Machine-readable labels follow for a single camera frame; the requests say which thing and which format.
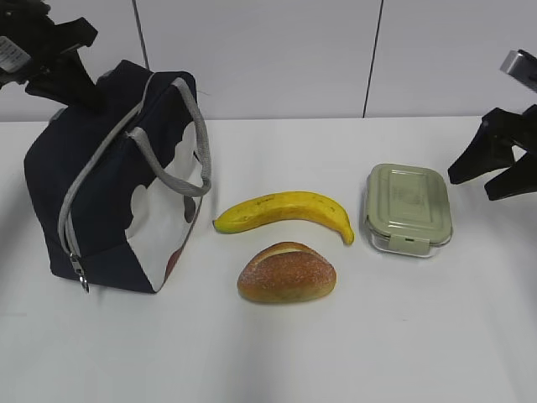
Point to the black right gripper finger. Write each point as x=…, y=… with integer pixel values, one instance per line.
x=481, y=156
x=517, y=180

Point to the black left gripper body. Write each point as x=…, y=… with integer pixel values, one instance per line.
x=33, y=45

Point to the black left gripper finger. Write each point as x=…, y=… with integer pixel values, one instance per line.
x=72, y=86
x=46, y=90

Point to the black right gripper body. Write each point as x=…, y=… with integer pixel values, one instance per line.
x=519, y=129

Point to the green lidded glass container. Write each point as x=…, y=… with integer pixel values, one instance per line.
x=406, y=210

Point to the navy and white lunch bag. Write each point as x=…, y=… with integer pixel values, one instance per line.
x=117, y=193

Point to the yellow banana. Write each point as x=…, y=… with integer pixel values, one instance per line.
x=285, y=206

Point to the brown bread roll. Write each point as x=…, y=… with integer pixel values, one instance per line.
x=286, y=272

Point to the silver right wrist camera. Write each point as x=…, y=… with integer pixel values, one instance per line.
x=522, y=66

